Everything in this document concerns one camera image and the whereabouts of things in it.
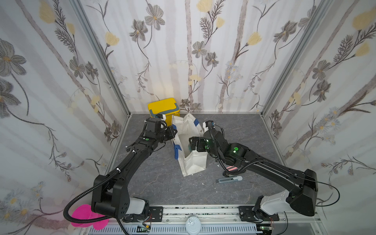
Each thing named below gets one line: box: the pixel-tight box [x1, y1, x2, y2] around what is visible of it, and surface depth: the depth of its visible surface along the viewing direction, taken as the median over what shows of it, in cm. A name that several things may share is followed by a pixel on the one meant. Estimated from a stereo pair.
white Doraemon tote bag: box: [171, 112, 209, 177], surface depth 89 cm
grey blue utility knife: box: [215, 175, 243, 184], surface depth 87 cm
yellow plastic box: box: [147, 97, 181, 127], surface depth 106 cm
